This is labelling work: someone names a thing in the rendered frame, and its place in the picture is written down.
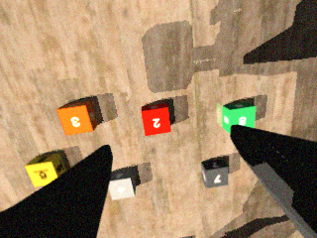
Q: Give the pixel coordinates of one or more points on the yellow digit block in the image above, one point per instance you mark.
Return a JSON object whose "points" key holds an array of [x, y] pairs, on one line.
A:
{"points": [[44, 169]]}

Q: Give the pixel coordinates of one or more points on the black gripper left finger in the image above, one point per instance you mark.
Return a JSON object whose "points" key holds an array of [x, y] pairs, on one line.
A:
{"points": [[70, 206]]}

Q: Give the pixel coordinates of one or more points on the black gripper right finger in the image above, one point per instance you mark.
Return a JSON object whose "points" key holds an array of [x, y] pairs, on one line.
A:
{"points": [[287, 168]]}

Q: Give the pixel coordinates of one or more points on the dark green block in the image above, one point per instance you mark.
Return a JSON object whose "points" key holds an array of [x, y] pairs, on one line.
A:
{"points": [[239, 113]]}

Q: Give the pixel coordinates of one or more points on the red block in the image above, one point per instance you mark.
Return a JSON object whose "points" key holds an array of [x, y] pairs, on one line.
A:
{"points": [[156, 119]]}

